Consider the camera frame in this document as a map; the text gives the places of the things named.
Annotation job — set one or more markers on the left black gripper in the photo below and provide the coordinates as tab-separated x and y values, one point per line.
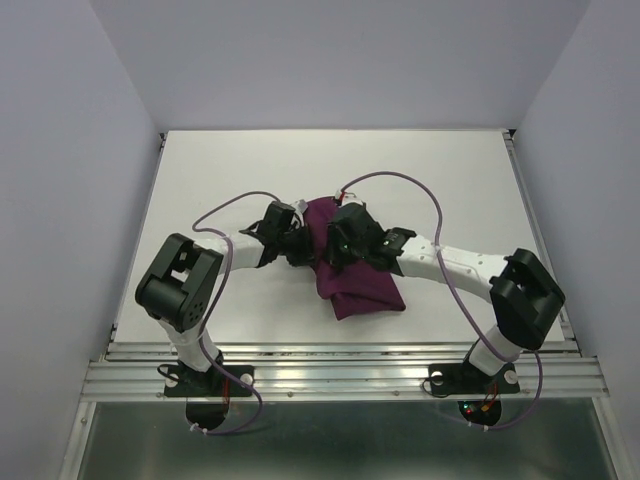
306	256

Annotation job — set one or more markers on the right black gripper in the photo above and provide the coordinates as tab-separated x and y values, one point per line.
335	258

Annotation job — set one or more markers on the purple surgical drape cloth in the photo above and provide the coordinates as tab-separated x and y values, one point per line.
356	289

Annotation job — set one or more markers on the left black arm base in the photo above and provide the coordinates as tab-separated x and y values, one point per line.
183	382

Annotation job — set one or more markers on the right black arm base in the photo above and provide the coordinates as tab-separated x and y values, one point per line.
446	379

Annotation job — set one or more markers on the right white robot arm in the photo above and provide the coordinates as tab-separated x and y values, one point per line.
525	298

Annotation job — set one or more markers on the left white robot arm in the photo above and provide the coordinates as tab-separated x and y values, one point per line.
177	290

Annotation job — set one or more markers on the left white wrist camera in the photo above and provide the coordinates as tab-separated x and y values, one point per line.
301	205

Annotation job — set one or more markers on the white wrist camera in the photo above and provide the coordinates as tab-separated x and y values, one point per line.
342	198
301	205

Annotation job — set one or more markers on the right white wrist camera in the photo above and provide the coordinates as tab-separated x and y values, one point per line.
342	198

